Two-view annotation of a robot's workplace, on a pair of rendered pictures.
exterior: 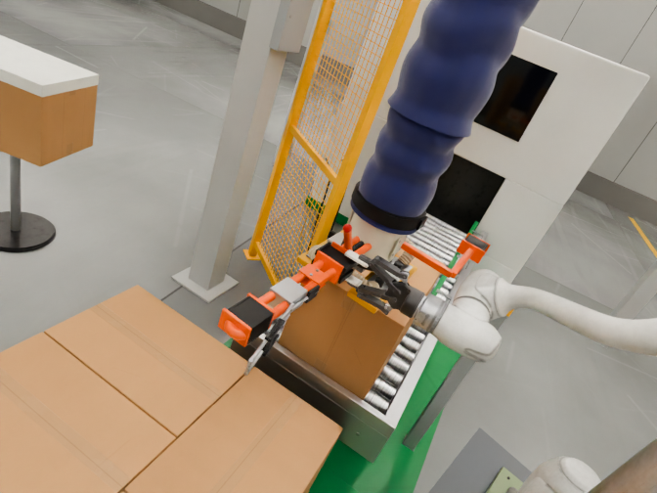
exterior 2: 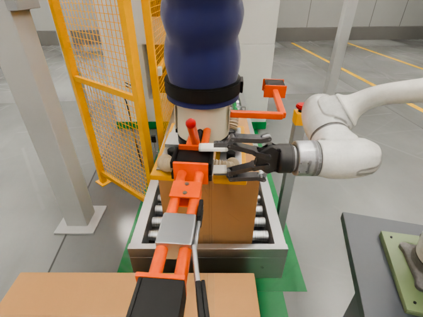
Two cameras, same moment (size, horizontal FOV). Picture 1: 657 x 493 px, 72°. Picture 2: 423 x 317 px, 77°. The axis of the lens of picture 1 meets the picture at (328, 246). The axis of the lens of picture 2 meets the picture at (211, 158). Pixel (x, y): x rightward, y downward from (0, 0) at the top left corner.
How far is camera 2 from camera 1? 0.57 m
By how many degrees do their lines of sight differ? 15
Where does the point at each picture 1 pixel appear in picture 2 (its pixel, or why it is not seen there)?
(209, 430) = not seen: outside the picture
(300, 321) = not seen: hidden behind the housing
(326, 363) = (211, 234)
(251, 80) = (13, 50)
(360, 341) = (230, 205)
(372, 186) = (185, 70)
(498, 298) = (349, 112)
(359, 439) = (265, 270)
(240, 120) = (26, 89)
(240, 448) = not seen: outside the picture
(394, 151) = (189, 20)
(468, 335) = (355, 158)
